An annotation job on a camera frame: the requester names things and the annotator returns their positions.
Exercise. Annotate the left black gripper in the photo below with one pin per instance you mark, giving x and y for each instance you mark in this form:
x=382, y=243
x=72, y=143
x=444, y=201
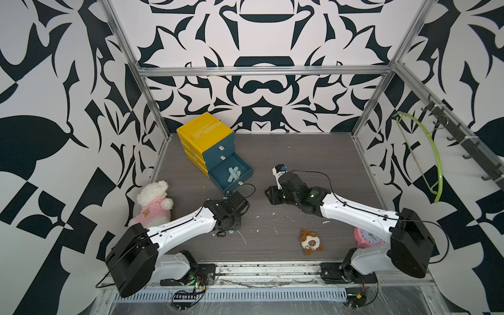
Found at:
x=237, y=224

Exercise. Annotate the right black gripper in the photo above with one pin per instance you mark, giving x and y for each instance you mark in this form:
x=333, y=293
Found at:
x=271, y=195

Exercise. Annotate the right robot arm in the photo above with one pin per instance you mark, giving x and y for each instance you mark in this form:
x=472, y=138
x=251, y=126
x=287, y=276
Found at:
x=405, y=242

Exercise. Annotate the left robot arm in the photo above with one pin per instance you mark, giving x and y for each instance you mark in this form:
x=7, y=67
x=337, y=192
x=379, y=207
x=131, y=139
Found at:
x=138, y=258

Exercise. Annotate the yellow drawer cabinet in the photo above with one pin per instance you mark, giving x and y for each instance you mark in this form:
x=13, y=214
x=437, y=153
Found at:
x=199, y=135

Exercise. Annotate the brown white plush puppy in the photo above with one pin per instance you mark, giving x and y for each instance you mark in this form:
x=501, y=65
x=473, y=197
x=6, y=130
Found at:
x=310, y=242

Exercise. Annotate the white teddy bear pink shirt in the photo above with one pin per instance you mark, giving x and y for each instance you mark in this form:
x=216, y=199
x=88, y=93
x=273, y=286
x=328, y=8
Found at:
x=155, y=206

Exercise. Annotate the pink alarm clock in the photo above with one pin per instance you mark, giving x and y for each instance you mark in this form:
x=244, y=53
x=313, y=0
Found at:
x=365, y=239

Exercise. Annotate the black hook rack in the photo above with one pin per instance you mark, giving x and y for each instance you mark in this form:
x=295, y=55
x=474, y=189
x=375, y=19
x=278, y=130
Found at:
x=461, y=134

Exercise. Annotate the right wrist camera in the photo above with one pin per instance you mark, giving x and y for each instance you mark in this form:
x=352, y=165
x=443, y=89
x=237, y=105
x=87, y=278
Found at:
x=278, y=171

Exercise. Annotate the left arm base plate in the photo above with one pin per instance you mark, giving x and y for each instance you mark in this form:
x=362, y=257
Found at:
x=204, y=273

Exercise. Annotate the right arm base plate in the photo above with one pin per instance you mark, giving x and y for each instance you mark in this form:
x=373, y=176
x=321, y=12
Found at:
x=343, y=273

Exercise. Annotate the green bow on wall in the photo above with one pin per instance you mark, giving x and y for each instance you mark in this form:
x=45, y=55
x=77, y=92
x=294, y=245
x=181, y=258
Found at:
x=423, y=149

